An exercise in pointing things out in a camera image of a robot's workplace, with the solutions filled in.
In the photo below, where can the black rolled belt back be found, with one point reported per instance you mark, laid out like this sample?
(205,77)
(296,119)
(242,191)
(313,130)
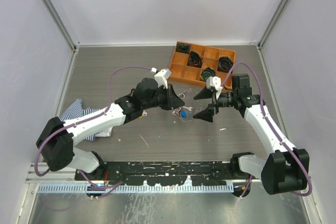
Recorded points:
(183,47)

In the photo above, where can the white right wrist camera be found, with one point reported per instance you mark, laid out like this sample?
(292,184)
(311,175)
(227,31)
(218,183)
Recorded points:
(214,84)

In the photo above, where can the black rolled belt middle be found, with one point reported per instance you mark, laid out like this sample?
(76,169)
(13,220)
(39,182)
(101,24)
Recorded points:
(194,60)

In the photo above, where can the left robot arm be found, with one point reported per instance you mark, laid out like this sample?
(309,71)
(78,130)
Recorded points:
(57,143)

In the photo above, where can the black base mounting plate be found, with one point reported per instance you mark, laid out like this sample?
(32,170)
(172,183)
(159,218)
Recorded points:
(201,173)

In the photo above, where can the black rolled belt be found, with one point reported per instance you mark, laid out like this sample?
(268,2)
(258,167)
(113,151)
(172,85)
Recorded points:
(224,64)
(194,60)
(183,47)

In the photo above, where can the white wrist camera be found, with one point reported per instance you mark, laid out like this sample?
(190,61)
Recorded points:
(161,77)
(214,84)

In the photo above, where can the large metal disc keyring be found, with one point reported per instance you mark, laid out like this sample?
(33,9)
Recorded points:
(187,96)

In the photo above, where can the blue yellow rolled belt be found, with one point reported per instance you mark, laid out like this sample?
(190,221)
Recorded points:
(206,73)

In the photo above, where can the orange wooden compartment tray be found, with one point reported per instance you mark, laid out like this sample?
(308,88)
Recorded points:
(182,73)

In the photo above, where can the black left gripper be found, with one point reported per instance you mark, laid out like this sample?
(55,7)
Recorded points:
(172,100)

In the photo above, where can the aluminium frame rail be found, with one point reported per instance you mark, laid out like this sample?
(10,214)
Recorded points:
(65,175)

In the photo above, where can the silver key with blue tag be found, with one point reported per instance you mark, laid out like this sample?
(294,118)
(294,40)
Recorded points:
(185,112)

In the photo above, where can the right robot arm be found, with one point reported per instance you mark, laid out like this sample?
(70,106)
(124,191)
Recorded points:
(286,167)

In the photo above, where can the slotted cable duct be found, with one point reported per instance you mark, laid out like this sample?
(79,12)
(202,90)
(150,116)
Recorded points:
(72,188)

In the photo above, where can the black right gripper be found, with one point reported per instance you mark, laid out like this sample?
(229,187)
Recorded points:
(207,114)

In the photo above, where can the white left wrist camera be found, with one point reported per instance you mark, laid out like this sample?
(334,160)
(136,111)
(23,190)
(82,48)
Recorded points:
(161,77)

